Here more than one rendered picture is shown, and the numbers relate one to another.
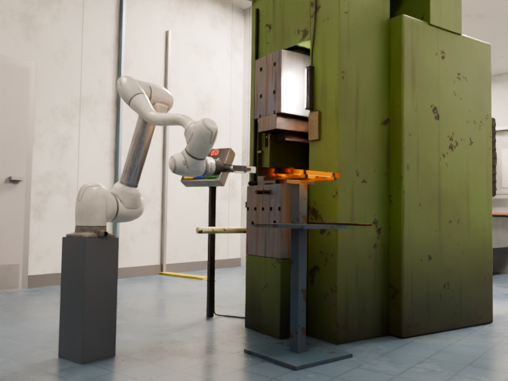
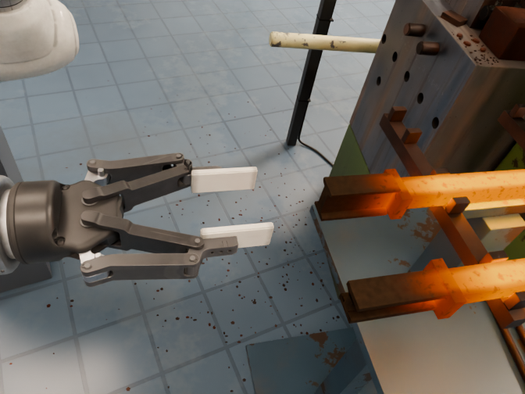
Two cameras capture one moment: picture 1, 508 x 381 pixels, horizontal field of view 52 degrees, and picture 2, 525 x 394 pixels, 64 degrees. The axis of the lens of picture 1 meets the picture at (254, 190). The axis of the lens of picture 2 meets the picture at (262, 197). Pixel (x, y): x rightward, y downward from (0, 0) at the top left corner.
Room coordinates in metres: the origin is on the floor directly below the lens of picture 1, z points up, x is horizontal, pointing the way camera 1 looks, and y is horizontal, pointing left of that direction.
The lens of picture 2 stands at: (2.26, -0.06, 1.28)
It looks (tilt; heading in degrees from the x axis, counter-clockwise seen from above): 48 degrees down; 17
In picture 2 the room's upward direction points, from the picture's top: 13 degrees clockwise
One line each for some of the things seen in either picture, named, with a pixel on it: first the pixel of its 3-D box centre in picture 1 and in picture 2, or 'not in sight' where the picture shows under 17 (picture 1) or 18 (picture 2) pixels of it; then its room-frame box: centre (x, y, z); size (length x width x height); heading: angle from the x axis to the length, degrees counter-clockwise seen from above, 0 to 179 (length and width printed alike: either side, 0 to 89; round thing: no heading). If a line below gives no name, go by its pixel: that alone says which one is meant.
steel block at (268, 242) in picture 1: (298, 221); (492, 105); (3.39, -0.29, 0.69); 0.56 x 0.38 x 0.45; 124
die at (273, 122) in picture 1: (292, 126); not in sight; (3.43, -0.25, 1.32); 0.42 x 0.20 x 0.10; 124
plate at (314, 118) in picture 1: (314, 125); not in sight; (3.13, -0.36, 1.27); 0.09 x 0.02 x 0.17; 34
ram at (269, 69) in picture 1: (297, 88); not in sight; (3.40, -0.28, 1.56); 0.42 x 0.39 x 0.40; 124
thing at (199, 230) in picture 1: (225, 230); (336, 43); (3.55, 0.19, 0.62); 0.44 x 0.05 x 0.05; 124
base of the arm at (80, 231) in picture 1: (93, 231); not in sight; (2.64, 0.81, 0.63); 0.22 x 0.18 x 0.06; 52
